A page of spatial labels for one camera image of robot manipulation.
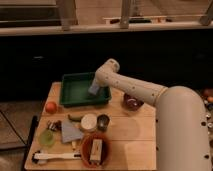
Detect tray of bottles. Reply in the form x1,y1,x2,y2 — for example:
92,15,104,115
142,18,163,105
201,88,213,119

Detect white cup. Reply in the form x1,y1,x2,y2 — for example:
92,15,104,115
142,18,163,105
81,114,97,132

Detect green chili pepper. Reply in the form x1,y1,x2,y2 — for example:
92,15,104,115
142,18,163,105
68,114,83,122

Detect wooden block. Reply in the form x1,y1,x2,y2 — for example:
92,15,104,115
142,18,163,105
90,139,103,165

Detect small yellow piece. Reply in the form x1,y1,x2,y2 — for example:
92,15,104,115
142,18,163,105
71,141,77,150

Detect blue folded cloth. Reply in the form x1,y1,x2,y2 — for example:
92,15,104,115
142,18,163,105
62,120,84,143

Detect dark red bowl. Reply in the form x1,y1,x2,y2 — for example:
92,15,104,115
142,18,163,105
123,94,143,111

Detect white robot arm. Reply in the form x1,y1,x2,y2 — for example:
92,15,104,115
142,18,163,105
94,59,212,171

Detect small metal cup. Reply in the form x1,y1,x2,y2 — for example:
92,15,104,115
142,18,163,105
97,114,110,131

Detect dark small toy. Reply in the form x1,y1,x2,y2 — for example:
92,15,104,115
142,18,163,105
47,120,61,132

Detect green plastic tray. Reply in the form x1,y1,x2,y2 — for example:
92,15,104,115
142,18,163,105
59,72,111,108

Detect blue sponge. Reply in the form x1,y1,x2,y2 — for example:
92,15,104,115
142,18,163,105
88,83,100,95

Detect orange fruit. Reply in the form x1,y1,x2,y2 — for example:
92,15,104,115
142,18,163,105
45,101,57,114

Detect white handled brush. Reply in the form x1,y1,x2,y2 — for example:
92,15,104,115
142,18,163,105
32,151,81,164

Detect orange plate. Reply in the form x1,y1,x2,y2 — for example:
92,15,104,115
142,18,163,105
80,132,111,169

